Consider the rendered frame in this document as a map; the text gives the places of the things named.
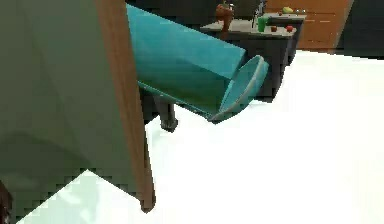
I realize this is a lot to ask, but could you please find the dark grey kitchen counter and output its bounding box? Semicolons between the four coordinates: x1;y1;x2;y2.
199;12;308;103

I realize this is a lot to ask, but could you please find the teal sofa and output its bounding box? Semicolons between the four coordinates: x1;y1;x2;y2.
125;3;270;134

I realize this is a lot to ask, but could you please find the brown red vase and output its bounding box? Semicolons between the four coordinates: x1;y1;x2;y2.
215;2;235;34

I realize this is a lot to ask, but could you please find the green cup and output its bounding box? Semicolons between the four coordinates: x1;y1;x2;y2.
257;16;269;33

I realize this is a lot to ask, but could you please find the orange wooden cabinet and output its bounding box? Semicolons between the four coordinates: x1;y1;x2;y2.
264;0;354;52

